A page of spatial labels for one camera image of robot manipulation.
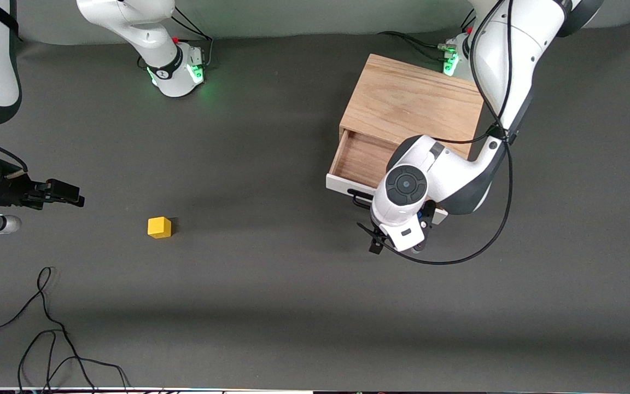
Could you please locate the yellow cube block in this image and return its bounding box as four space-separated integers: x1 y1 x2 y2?
147 217 173 239

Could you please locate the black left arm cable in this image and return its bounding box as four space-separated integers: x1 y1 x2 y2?
357 0 515 266

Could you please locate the black metal drawer handle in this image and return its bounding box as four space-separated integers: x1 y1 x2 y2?
346 188 382 210

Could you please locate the thin black loose cable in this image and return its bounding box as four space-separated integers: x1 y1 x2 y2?
0 266 97 393
18 329 132 393

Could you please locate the white-fronted wooden drawer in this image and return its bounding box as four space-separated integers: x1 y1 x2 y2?
325 130 450 225

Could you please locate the black left base cable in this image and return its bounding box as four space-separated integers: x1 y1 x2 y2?
377 31 453 61

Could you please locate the dark grey table mat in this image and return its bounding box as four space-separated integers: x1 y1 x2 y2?
0 19 630 391

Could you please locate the light wooden drawer cabinet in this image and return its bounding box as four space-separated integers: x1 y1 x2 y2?
340 53 486 162

